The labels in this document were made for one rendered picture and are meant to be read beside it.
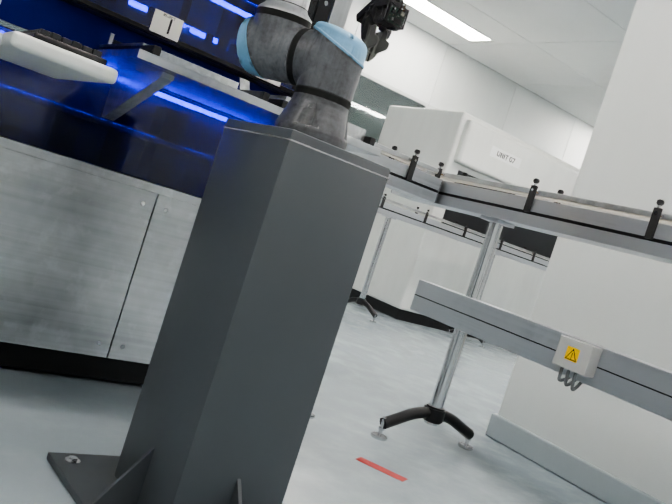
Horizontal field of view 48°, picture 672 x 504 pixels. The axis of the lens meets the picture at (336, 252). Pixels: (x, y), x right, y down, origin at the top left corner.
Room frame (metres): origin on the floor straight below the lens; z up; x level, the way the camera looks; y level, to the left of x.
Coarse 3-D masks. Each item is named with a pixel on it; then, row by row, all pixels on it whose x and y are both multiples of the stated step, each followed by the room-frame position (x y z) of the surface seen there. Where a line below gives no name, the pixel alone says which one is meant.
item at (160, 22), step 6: (156, 12) 2.02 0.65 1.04; (162, 12) 2.03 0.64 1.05; (156, 18) 2.03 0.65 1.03; (162, 18) 2.04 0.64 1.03; (168, 18) 2.05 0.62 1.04; (174, 18) 2.05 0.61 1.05; (156, 24) 2.03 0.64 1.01; (162, 24) 2.04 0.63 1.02; (168, 24) 2.05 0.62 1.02; (174, 24) 2.06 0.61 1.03; (180, 24) 2.07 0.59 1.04; (150, 30) 2.02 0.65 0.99; (156, 30) 2.03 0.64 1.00; (162, 30) 2.04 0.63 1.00; (174, 30) 2.06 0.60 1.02; (180, 30) 2.07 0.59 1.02; (168, 36) 2.05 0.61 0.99; (174, 36) 2.06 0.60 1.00
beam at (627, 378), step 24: (432, 288) 2.80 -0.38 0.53; (432, 312) 2.77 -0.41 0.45; (456, 312) 2.67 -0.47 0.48; (480, 312) 2.59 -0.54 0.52; (504, 312) 2.51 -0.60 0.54; (480, 336) 2.56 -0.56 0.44; (504, 336) 2.48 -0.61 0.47; (528, 336) 2.41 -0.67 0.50; (552, 336) 2.34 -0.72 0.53; (576, 336) 2.34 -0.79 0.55; (600, 360) 2.19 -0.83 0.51; (624, 360) 2.13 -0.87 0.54; (600, 384) 2.17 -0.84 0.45; (624, 384) 2.11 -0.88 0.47; (648, 384) 2.06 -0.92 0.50; (648, 408) 2.04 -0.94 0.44
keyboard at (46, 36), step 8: (24, 32) 1.51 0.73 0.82; (32, 32) 1.41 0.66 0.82; (40, 32) 1.40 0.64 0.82; (48, 32) 1.40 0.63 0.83; (48, 40) 1.40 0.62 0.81; (56, 40) 1.41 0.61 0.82; (64, 40) 1.42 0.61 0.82; (64, 48) 1.42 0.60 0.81; (72, 48) 1.42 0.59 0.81; (80, 48) 1.44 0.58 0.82; (88, 48) 1.45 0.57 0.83; (88, 56) 1.44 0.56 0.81; (96, 56) 1.45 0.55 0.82; (104, 64) 1.46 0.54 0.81
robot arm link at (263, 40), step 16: (272, 0) 1.52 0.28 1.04; (288, 0) 1.52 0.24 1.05; (304, 0) 1.53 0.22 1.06; (256, 16) 1.53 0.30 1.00; (272, 16) 1.51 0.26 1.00; (288, 16) 1.51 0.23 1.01; (304, 16) 1.52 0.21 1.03; (240, 32) 1.53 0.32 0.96; (256, 32) 1.52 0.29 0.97; (272, 32) 1.51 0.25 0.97; (288, 32) 1.50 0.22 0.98; (240, 48) 1.53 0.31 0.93; (256, 48) 1.52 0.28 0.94; (272, 48) 1.50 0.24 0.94; (288, 48) 1.49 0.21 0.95; (256, 64) 1.53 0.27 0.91; (272, 64) 1.51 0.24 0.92; (288, 80) 1.53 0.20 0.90
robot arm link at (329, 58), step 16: (304, 32) 1.50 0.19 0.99; (320, 32) 1.47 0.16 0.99; (336, 32) 1.46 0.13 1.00; (304, 48) 1.48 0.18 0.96; (320, 48) 1.46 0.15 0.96; (336, 48) 1.46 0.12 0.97; (352, 48) 1.46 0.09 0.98; (288, 64) 1.49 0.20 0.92; (304, 64) 1.48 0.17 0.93; (320, 64) 1.46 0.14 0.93; (336, 64) 1.46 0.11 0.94; (352, 64) 1.47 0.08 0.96; (304, 80) 1.47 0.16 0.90; (320, 80) 1.46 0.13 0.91; (336, 80) 1.46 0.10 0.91; (352, 80) 1.48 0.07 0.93; (352, 96) 1.50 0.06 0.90
